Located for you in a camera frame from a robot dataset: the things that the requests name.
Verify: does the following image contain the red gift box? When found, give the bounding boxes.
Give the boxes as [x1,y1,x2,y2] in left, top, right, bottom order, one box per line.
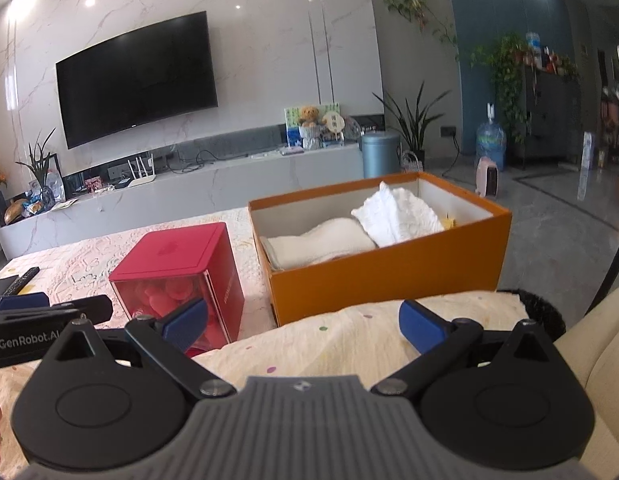
[108,222,244,356]

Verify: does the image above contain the teddy bear decoration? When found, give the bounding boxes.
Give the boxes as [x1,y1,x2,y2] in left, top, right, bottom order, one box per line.
[297,106,323,128]

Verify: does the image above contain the black television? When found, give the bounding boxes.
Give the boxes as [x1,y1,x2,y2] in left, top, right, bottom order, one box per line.
[55,11,218,148]

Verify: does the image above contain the pink small heater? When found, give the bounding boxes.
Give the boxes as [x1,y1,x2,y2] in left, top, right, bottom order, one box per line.
[477,156,499,197]

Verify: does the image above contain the lace tablecloth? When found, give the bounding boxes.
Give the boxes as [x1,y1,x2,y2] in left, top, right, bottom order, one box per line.
[0,206,281,480]

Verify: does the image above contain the orange cardboard box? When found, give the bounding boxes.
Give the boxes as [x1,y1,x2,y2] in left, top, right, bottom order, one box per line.
[248,172,512,325]

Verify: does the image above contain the black remote control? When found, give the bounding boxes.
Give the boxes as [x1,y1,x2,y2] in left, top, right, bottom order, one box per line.
[2,266,40,297]

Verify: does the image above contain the grey tv console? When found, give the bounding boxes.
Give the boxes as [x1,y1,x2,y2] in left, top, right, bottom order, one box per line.
[0,144,364,259]

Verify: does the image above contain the blue water jug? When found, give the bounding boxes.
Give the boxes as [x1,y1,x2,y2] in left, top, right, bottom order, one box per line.
[477,103,507,171]

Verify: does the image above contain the potted green plant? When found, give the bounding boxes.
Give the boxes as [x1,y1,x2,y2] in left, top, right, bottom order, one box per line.
[373,80,451,164]

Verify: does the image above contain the white wifi router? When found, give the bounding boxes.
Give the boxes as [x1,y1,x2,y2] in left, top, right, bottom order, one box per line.
[127,155,156,188]

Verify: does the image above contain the white crumpled cloth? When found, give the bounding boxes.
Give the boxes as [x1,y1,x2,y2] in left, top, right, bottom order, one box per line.
[351,182,445,248]

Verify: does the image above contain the blue metal trash bin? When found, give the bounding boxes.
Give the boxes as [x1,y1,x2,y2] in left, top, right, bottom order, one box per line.
[359,131,401,179]

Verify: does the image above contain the vase with green plant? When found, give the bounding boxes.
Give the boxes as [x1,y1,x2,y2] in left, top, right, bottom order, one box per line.
[15,129,65,212]

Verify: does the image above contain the cream folded towel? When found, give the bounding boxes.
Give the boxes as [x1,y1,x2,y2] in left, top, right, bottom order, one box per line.
[259,218,377,271]

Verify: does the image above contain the black flat box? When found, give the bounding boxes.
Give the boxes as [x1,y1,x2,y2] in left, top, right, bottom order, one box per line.
[0,275,18,297]

